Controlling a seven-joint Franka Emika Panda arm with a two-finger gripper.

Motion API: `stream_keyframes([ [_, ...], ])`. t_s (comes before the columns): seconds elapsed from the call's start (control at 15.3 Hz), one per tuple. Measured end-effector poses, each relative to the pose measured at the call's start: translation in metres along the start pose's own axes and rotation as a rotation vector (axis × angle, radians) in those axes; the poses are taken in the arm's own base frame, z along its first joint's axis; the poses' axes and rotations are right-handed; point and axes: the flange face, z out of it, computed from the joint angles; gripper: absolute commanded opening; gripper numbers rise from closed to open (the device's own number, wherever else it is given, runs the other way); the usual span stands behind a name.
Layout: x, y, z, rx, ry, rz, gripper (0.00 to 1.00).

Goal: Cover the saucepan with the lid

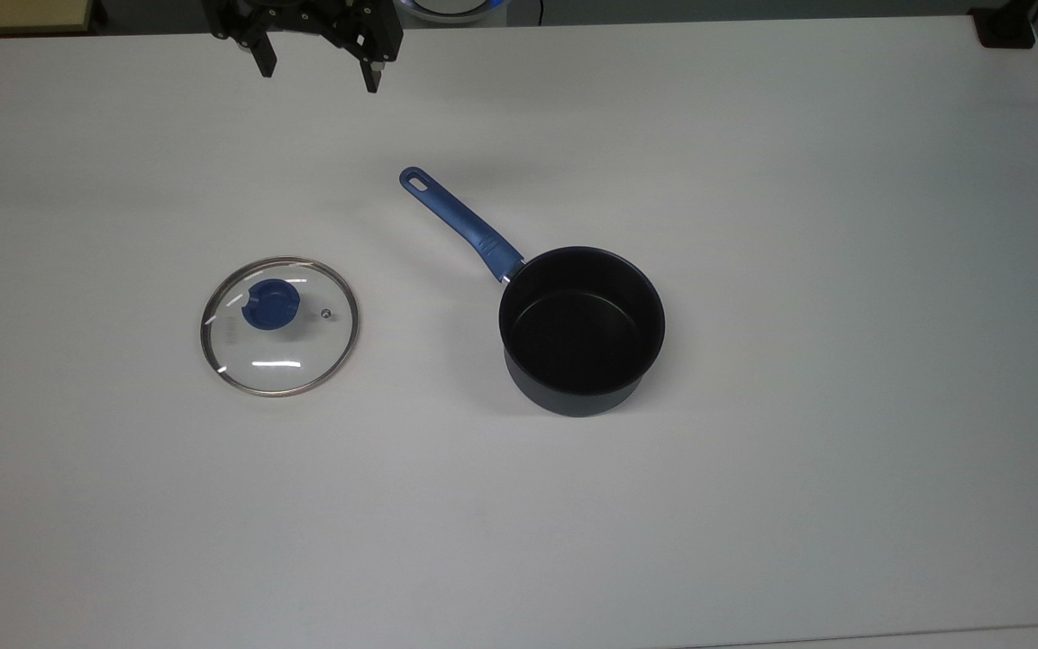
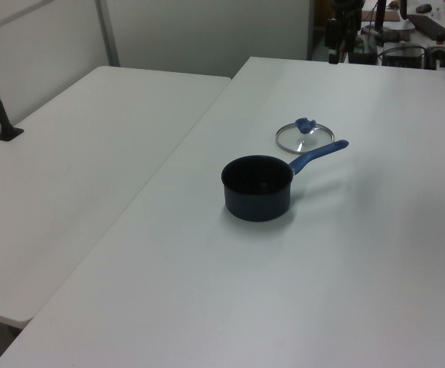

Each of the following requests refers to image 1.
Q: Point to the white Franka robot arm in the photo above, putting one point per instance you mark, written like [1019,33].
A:
[451,9]

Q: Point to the black camera pole clamp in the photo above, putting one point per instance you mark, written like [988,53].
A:
[1006,29]

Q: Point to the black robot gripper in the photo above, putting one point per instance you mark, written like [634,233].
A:
[303,16]

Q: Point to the beige wooden board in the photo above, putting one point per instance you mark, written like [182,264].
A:
[14,13]

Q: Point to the glass lid with blue knob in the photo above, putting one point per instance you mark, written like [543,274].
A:
[279,326]

